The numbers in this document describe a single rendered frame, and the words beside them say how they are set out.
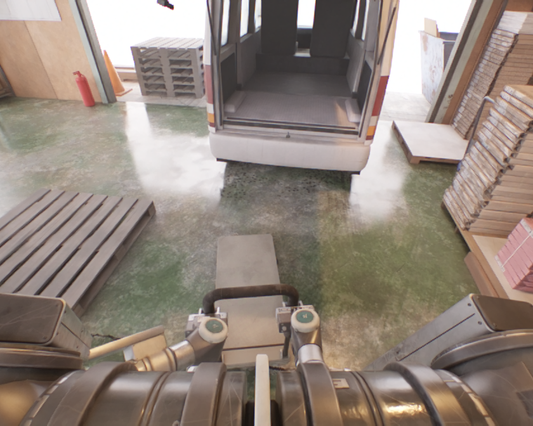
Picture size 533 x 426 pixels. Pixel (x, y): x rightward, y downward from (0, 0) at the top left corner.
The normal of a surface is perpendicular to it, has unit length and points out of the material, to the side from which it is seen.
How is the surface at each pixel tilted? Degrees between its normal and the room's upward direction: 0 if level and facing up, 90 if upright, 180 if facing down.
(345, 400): 22
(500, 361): 36
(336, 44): 93
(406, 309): 0
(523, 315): 14
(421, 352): 76
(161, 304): 0
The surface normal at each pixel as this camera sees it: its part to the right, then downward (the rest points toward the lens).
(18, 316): 0.40, -0.48
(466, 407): 0.02, -0.90
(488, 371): -0.50, -0.86
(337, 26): -0.15, 0.67
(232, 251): 0.02, -0.77
